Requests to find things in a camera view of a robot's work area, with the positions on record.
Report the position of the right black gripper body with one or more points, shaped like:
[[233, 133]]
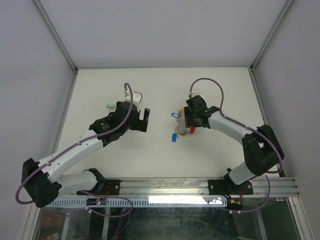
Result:
[[190, 118]]

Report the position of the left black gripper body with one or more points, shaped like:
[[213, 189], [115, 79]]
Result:
[[134, 124]]

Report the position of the metal key holder red handle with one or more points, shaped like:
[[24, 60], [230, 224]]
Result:
[[182, 128]]

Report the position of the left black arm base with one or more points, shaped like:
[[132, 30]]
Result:
[[106, 187]]

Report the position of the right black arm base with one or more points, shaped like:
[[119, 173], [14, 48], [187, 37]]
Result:
[[227, 188]]

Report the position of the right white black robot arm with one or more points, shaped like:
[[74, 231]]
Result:
[[261, 148]]

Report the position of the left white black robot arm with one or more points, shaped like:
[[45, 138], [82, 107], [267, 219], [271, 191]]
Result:
[[45, 180]]

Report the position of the green tagged key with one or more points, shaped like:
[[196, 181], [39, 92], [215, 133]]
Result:
[[111, 107]]

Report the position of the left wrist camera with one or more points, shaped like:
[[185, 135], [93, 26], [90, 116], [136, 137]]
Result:
[[137, 97]]

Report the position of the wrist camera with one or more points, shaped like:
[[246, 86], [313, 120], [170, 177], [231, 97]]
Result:
[[192, 94], [137, 97]]

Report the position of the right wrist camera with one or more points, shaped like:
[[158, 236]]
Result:
[[192, 94]]

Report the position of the grey slotted cable duct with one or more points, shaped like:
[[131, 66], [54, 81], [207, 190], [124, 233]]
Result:
[[164, 201]]

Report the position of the aluminium mounting rail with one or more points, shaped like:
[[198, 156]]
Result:
[[277, 187]]

